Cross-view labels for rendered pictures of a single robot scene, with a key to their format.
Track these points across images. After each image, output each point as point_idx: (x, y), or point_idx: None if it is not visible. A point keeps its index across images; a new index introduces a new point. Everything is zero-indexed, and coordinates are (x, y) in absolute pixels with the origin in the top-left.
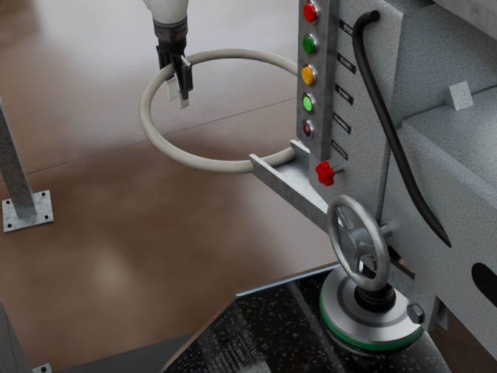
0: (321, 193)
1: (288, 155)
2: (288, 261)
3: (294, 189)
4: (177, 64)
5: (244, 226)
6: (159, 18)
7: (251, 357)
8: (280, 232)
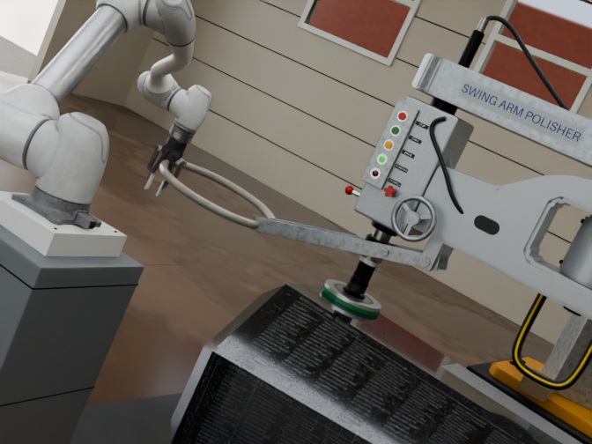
0: (366, 211)
1: None
2: (136, 371)
3: (310, 228)
4: (174, 160)
5: None
6: (187, 123)
7: (312, 308)
8: (117, 351)
